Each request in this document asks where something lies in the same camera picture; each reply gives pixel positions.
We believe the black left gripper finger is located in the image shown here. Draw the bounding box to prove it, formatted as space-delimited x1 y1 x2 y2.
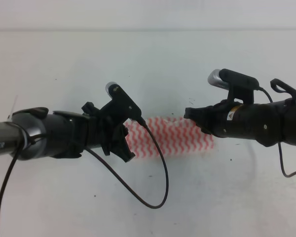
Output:
106 125 135 162
81 102 101 119

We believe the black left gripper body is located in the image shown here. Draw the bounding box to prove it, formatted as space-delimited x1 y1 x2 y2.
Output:
86 113 123 151

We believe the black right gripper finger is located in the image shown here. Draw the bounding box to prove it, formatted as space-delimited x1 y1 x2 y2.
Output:
184 107 207 121
195 120 212 135

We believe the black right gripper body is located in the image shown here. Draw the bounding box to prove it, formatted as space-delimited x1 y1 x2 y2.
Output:
204 100 249 138

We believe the pink white striped towel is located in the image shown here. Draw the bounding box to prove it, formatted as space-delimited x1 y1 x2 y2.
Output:
125 117 214 158

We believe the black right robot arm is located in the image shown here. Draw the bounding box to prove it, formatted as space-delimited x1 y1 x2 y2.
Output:
184 95 296 147

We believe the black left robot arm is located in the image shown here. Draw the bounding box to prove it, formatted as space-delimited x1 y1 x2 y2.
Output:
0 102 135 162

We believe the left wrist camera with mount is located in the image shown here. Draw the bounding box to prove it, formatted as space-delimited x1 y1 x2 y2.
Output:
106 81 142 121

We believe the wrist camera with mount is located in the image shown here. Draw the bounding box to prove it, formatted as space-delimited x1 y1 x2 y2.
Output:
208 69 259 104
106 81 142 121

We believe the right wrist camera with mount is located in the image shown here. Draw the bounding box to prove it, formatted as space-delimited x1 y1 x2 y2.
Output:
208 69 259 104

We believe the black left camera cable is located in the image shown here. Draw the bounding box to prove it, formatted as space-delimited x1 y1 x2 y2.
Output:
0 117 169 237

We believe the black camera cable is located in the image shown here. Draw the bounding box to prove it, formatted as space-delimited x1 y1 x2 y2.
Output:
0 117 169 237
254 78 296 178

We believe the black right camera cable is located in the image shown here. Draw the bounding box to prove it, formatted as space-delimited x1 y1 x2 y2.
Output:
254 78 296 178

